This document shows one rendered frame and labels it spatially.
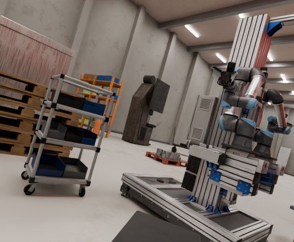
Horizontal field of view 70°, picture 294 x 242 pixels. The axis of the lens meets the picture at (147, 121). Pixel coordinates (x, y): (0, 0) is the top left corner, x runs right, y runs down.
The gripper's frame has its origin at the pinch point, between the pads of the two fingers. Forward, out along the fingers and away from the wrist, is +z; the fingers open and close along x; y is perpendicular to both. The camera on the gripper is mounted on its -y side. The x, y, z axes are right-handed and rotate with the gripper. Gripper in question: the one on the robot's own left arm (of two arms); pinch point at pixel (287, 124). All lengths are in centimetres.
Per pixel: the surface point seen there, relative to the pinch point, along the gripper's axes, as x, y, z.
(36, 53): -428, 12, -269
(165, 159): -267, 149, 59
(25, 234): 18, 123, -234
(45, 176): -41, 115, -224
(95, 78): -677, 14, -70
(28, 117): -155, 98, -249
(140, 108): -565, 66, 98
